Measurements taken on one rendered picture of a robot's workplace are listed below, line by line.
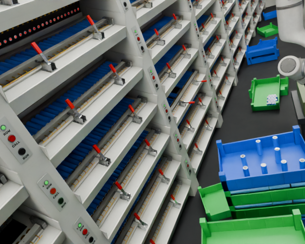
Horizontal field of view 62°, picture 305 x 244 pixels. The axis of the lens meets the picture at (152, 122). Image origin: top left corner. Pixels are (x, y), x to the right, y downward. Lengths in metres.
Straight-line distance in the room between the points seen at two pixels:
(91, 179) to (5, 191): 0.29
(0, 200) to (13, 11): 0.48
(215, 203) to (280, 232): 0.68
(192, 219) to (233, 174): 0.60
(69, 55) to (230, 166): 0.71
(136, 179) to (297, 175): 0.61
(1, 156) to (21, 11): 0.39
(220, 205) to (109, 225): 0.73
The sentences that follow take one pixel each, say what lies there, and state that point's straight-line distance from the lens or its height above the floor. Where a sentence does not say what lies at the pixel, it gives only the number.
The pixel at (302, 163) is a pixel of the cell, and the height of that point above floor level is 0.54.
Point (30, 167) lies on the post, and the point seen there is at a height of 0.89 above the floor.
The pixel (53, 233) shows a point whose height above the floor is 0.68.
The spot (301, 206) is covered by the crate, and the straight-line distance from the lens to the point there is 1.06.
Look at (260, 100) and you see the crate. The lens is 2.28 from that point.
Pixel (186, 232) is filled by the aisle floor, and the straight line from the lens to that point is 1.51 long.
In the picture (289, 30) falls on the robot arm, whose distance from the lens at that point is 1.17.
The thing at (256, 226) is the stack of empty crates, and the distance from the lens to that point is 0.95.
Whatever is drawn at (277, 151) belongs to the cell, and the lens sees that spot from 0.99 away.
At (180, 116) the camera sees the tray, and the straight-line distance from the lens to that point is 1.46.
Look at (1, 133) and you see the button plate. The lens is 0.72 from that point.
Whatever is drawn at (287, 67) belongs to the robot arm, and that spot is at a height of 0.69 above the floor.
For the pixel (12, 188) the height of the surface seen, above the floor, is 0.87.
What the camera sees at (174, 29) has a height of 0.88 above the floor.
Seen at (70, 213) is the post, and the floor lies 0.69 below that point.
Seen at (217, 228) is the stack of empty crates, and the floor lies 0.42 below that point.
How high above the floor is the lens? 1.19
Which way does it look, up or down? 28 degrees down
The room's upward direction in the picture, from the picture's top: 23 degrees counter-clockwise
